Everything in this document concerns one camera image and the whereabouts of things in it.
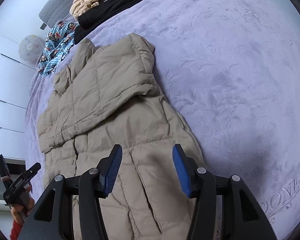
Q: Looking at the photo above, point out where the beige puffer jacket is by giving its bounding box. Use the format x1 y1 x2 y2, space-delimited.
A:
37 33 204 239

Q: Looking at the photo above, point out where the red knitted sleeve forearm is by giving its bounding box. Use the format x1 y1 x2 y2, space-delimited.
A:
10 220 23 240

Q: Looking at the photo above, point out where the person's left hand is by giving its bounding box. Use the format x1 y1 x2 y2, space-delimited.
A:
11 184 35 225

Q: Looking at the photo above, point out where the lavender plush bedspread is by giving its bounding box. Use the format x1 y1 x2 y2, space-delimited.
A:
26 0 300 239

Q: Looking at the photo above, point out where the blue monkey print garment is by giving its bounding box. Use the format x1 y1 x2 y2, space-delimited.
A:
38 22 78 76

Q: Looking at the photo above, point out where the white standing fan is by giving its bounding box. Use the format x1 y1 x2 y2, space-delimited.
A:
18 35 45 61

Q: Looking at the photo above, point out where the grey quilted headboard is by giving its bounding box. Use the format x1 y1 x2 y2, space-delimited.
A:
39 0 73 28

